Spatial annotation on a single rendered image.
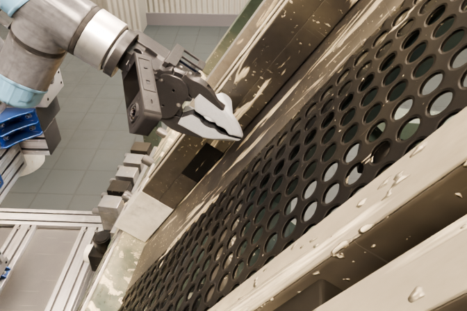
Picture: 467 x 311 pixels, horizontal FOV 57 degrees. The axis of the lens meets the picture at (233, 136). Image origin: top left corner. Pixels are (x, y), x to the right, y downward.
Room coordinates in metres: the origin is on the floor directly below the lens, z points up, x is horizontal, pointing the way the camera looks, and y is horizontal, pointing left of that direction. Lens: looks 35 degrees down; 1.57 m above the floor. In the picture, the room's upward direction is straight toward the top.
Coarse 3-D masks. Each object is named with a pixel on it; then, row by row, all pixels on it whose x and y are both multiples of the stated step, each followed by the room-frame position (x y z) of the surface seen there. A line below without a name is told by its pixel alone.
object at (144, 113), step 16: (128, 64) 0.53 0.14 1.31; (144, 64) 0.51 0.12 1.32; (128, 80) 0.51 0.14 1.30; (144, 80) 0.48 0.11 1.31; (128, 96) 0.49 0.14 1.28; (144, 96) 0.46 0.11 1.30; (128, 112) 0.46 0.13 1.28; (144, 112) 0.43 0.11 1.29; (160, 112) 0.44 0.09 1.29; (144, 128) 0.44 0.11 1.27
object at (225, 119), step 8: (200, 96) 0.51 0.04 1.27; (224, 96) 0.55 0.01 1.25; (200, 104) 0.51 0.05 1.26; (208, 104) 0.50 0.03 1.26; (200, 112) 0.51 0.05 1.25; (208, 112) 0.50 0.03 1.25; (216, 112) 0.50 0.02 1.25; (224, 112) 0.50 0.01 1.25; (232, 112) 0.52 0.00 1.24; (216, 120) 0.50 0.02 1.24; (224, 120) 0.50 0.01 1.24; (232, 120) 0.50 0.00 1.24; (224, 128) 0.50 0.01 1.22; (232, 128) 0.50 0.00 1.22; (240, 128) 0.51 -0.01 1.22; (240, 136) 0.50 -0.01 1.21
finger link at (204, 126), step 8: (184, 112) 0.52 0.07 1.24; (192, 112) 0.51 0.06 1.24; (184, 120) 0.51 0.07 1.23; (192, 120) 0.51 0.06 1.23; (200, 120) 0.51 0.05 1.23; (208, 120) 0.53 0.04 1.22; (192, 128) 0.51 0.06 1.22; (200, 128) 0.51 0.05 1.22; (208, 128) 0.50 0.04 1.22; (216, 128) 0.51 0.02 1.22; (208, 136) 0.50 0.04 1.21; (216, 136) 0.50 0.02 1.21; (224, 136) 0.50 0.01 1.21; (232, 136) 0.50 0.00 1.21
